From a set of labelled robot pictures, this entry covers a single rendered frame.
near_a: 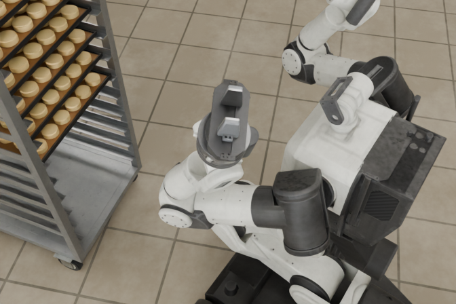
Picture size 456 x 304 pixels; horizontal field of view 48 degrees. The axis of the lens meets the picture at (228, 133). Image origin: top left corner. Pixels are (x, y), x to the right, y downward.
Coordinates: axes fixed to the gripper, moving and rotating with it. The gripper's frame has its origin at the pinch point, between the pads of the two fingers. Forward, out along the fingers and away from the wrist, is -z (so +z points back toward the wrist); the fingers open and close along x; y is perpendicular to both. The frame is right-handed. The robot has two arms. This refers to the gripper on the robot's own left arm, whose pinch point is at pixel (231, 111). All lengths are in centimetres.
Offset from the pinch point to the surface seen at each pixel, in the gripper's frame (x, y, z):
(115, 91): 39, -35, 103
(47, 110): 21, -49, 77
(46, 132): 16, -49, 84
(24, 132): 10, -49, 64
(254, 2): 148, 22, 205
